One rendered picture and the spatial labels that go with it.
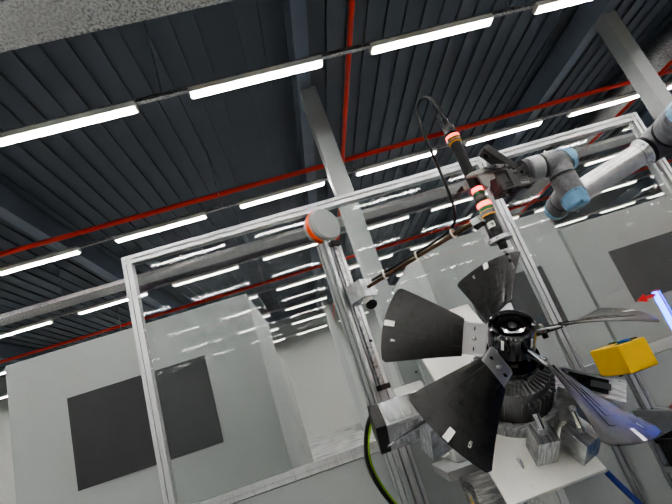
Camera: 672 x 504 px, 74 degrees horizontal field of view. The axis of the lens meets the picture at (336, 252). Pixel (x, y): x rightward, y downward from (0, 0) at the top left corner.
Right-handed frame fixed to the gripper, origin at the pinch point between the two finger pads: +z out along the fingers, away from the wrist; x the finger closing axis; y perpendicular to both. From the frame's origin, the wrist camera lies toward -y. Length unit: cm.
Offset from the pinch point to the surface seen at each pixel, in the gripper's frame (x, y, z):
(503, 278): 9.9, 29.6, -3.6
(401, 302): 11.0, 27.0, 28.2
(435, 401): -12, 55, 34
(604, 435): -25, 70, 7
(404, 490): 56, 83, 41
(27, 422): 180, 0, 238
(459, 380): -10, 52, 26
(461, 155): -1.7, -7.9, -2.3
